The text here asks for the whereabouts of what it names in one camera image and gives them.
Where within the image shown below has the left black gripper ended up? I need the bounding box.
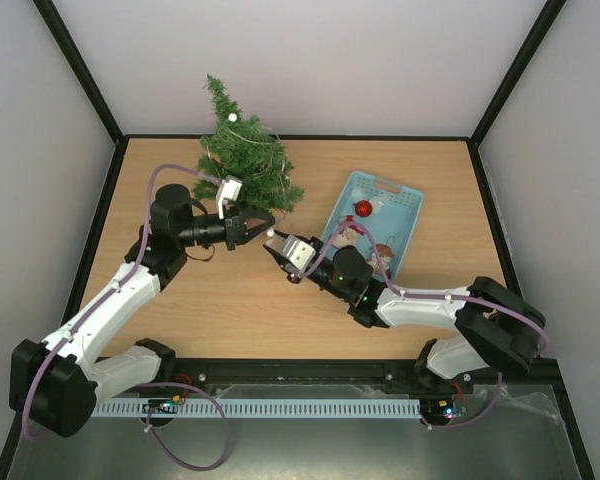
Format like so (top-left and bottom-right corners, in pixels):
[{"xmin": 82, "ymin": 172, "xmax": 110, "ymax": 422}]
[{"xmin": 177, "ymin": 205, "xmax": 275, "ymax": 251}]

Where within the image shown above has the small green christmas tree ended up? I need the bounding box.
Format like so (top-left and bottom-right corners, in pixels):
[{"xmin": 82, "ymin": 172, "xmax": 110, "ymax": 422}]
[{"xmin": 197, "ymin": 75, "xmax": 305, "ymax": 221}]

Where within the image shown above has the white ball fairy light string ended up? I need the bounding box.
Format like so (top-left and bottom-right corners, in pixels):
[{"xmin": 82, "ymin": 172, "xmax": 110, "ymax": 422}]
[{"xmin": 199, "ymin": 113, "xmax": 296, "ymax": 239}]

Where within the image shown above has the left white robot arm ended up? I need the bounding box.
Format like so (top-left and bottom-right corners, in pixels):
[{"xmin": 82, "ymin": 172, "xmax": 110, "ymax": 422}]
[{"xmin": 9, "ymin": 180, "xmax": 275, "ymax": 437}]

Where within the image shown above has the wooden heart ornament red bow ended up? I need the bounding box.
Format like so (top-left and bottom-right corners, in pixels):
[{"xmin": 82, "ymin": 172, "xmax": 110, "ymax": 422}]
[{"xmin": 332, "ymin": 225, "xmax": 365, "ymax": 249}]

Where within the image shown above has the red glitter ball ornament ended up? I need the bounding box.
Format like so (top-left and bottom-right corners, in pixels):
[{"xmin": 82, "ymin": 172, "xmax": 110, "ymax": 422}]
[{"xmin": 354, "ymin": 200, "xmax": 373, "ymax": 218}]

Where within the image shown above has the gingerbread man ornament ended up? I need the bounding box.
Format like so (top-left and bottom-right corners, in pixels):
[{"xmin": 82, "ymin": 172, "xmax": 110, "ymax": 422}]
[{"xmin": 367, "ymin": 243, "xmax": 395, "ymax": 278}]

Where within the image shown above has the light blue plastic basket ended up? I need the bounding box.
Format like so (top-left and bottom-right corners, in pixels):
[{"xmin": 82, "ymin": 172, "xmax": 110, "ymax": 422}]
[{"xmin": 321, "ymin": 171, "xmax": 424, "ymax": 277}]

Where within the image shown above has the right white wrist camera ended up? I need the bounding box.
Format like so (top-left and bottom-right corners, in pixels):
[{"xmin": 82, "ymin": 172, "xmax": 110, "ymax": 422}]
[{"xmin": 281, "ymin": 235, "xmax": 316, "ymax": 275}]

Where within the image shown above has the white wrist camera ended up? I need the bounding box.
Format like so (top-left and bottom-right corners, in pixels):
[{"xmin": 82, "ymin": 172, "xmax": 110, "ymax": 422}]
[
  {"xmin": 215, "ymin": 176, "xmax": 242, "ymax": 220},
  {"xmin": 281, "ymin": 235, "xmax": 316, "ymax": 275}
]

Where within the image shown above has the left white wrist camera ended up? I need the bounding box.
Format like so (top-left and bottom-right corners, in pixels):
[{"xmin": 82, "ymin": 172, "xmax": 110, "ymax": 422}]
[{"xmin": 215, "ymin": 176, "xmax": 242, "ymax": 220}]

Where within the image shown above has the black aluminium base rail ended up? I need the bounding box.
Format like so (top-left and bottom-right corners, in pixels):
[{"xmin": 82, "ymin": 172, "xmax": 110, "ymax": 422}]
[{"xmin": 114, "ymin": 357, "xmax": 561, "ymax": 396}]

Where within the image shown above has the light blue slotted cable duct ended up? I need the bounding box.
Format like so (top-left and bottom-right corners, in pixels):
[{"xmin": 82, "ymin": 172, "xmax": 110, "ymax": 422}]
[{"xmin": 92, "ymin": 398, "xmax": 421, "ymax": 419}]

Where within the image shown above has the black frame post left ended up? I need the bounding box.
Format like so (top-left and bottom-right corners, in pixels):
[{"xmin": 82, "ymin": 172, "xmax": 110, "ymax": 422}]
[{"xmin": 33, "ymin": 0, "xmax": 124, "ymax": 144}]

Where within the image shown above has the black frame post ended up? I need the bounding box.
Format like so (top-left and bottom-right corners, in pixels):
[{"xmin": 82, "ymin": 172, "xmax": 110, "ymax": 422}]
[
  {"xmin": 33, "ymin": 0, "xmax": 124, "ymax": 144},
  {"xmin": 469, "ymin": 0, "xmax": 567, "ymax": 150}
]

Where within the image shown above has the black frame post right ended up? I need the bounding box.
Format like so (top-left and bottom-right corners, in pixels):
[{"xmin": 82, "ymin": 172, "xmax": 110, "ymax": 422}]
[{"xmin": 469, "ymin": 0, "xmax": 567, "ymax": 150}]

